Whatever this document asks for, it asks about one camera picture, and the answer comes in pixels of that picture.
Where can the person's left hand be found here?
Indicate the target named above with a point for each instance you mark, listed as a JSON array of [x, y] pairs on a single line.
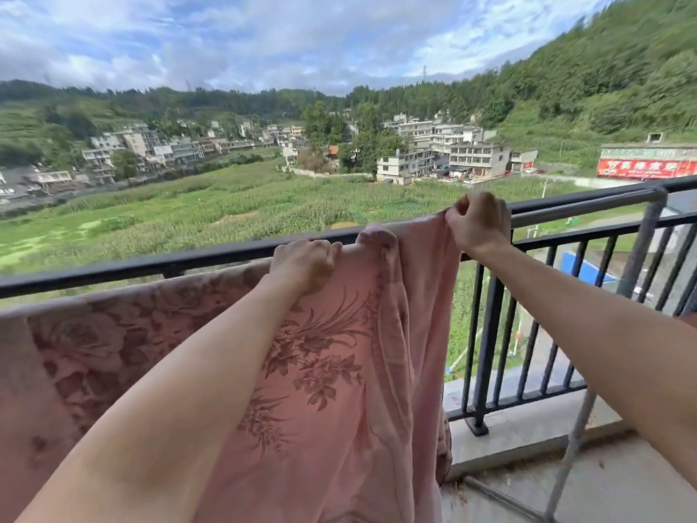
[[305, 266]]

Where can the person's right hand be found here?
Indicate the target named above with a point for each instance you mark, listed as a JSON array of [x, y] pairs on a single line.
[[482, 223]]

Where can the pink patterned bed sheet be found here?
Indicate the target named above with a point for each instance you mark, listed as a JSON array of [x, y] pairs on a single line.
[[337, 403]]

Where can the black metal balcony railing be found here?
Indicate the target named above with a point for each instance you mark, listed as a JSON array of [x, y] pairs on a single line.
[[109, 273]]

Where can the person's right forearm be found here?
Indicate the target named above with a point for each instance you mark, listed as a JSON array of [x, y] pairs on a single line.
[[610, 348]]

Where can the person's left forearm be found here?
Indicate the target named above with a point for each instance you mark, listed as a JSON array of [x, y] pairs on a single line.
[[174, 419]]

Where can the grey metal pipe drying rack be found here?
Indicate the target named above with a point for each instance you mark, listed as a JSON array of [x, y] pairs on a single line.
[[642, 239]]

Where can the white multi-storey buildings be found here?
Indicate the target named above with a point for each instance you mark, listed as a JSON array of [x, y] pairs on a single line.
[[468, 155]]

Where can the blue roof canopy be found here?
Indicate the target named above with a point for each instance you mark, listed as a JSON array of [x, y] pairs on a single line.
[[585, 269]]

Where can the red billboard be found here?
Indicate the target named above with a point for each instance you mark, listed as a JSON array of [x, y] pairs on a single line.
[[648, 167]]

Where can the cluster of village houses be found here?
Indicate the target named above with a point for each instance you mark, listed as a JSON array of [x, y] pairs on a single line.
[[136, 149]]

